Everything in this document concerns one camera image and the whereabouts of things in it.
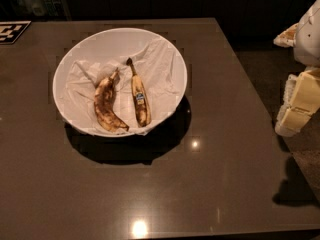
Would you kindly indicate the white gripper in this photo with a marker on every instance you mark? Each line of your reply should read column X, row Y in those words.
column 309, row 39

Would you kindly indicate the straight banana with blue sticker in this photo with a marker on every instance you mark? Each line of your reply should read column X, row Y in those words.
column 142, row 108

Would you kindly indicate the white bowl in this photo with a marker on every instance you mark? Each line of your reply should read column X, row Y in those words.
column 101, row 48

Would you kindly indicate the brown spotted curved banana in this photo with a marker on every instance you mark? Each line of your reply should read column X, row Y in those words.
column 104, row 99

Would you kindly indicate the bottles on background shelf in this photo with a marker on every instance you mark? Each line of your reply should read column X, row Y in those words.
column 34, row 8

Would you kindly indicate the black white fiducial marker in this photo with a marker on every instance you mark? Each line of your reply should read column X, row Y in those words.
column 11, row 31

